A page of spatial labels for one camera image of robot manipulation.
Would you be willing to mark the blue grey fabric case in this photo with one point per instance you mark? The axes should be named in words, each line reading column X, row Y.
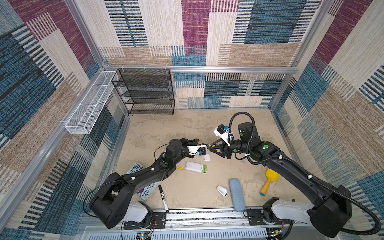
column 237, row 195

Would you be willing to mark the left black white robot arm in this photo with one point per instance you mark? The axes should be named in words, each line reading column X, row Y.
column 111, row 201

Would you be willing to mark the white wire mesh basket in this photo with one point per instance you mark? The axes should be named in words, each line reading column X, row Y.
column 88, row 111

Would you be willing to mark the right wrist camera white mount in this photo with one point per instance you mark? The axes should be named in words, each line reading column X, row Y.
column 222, row 131

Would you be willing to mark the black wire shelf rack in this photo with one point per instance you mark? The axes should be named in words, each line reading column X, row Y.
column 146, row 91

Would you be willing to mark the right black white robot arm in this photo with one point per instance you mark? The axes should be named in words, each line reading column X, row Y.
column 331, row 207

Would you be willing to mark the black marker pen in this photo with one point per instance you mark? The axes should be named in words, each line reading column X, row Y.
column 164, row 199

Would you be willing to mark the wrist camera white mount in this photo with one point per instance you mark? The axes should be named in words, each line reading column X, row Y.
column 222, row 131
column 196, row 151

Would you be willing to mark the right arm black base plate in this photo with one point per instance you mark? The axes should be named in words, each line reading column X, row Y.
column 256, row 218

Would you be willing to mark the green battery in remote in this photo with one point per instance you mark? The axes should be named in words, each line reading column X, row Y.
column 205, row 169

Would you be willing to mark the black yellow handled screwdriver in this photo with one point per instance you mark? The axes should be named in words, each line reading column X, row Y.
column 201, row 145

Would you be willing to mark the white remote with green buttons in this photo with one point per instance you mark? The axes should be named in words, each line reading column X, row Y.
column 194, row 167

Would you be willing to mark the small white plastic device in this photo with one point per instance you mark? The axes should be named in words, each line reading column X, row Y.
column 223, row 191

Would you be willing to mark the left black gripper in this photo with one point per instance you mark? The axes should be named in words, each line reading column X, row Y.
column 187, row 142

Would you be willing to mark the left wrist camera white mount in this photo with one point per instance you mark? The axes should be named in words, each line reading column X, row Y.
column 196, row 151

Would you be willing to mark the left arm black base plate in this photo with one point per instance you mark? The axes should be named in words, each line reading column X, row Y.
column 155, row 220

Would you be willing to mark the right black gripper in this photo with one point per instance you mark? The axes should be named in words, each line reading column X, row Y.
column 223, row 147

